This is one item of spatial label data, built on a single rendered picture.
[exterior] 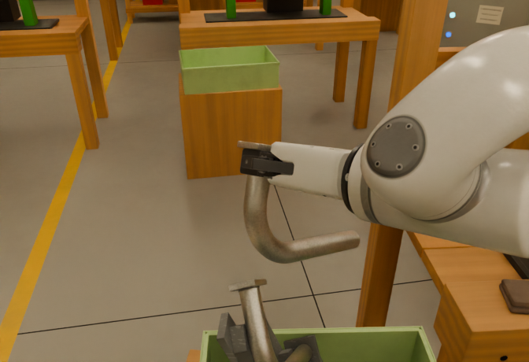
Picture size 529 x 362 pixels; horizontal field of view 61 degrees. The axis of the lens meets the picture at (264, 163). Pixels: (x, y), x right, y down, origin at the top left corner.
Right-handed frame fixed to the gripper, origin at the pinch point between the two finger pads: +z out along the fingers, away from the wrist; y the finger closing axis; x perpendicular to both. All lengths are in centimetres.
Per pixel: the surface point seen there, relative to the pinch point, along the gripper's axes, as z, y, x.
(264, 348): 0.5, -5.0, 25.1
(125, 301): 154, -67, 78
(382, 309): 48, -118, 52
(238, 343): 3.5, -2.9, 25.2
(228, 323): 5.6, -2.5, 23.0
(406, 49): 25, -72, -35
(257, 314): 2.4, -4.8, 21.0
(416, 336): -3, -43, 29
